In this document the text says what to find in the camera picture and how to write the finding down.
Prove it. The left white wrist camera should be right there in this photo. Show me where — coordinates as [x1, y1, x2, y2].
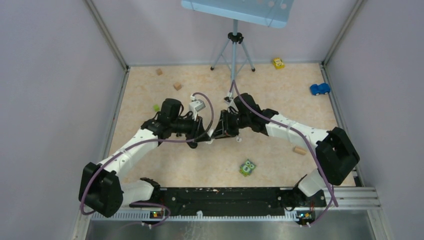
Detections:
[188, 95, 206, 120]

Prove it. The wooden cube block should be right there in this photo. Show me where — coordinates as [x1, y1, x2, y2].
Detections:
[173, 82, 182, 91]

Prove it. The light blue perforated board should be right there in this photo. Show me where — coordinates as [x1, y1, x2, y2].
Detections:
[181, 0, 294, 28]

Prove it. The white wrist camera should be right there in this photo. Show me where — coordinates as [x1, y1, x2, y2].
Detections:
[188, 95, 206, 120]
[224, 96, 234, 105]

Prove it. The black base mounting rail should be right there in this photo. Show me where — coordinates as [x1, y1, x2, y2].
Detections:
[129, 187, 327, 217]

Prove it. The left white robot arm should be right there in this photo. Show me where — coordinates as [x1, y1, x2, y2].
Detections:
[78, 97, 212, 217]

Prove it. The small wooden cube far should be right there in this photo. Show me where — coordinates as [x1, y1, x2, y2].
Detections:
[155, 68, 163, 76]

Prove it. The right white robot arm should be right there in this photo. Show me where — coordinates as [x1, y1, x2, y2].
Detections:
[211, 93, 360, 206]

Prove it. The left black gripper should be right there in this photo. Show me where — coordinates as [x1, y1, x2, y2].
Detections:
[170, 112, 211, 143]

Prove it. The wooden cylinder block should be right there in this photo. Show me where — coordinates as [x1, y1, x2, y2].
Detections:
[293, 146, 307, 156]

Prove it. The white earbud charging case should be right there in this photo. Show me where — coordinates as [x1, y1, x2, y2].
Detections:
[206, 138, 214, 145]

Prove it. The black earbud charging case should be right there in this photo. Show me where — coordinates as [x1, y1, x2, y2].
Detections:
[187, 141, 198, 149]

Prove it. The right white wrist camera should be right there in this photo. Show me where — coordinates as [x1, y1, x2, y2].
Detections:
[224, 96, 234, 105]

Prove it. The light blue tripod stand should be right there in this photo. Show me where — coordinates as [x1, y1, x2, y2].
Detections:
[210, 19, 256, 98]

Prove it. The small green cube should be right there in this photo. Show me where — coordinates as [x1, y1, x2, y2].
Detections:
[153, 104, 161, 112]

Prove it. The green owl number block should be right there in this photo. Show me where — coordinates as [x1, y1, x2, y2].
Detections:
[239, 159, 257, 177]

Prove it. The blue toy car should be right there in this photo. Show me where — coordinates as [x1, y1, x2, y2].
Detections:
[309, 83, 331, 96]

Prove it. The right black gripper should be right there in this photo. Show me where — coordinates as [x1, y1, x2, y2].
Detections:
[211, 109, 250, 140]

